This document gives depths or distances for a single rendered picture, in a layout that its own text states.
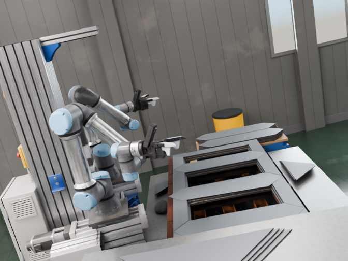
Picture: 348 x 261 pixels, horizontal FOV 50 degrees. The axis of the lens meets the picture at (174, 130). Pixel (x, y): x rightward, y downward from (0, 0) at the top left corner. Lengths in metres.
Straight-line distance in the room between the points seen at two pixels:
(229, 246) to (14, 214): 1.28
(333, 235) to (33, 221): 1.59
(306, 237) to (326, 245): 0.08
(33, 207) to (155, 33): 3.37
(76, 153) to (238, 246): 0.89
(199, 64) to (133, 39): 0.96
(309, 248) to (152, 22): 4.04
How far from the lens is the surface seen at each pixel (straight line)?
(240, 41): 5.39
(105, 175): 2.07
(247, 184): 2.53
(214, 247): 1.60
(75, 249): 2.13
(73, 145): 1.89
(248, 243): 1.60
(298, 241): 1.63
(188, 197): 2.51
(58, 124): 1.85
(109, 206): 2.12
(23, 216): 2.35
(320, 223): 1.73
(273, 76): 5.61
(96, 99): 2.48
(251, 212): 2.22
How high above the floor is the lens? 1.98
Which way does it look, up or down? 16 degrees down
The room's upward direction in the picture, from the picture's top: 12 degrees counter-clockwise
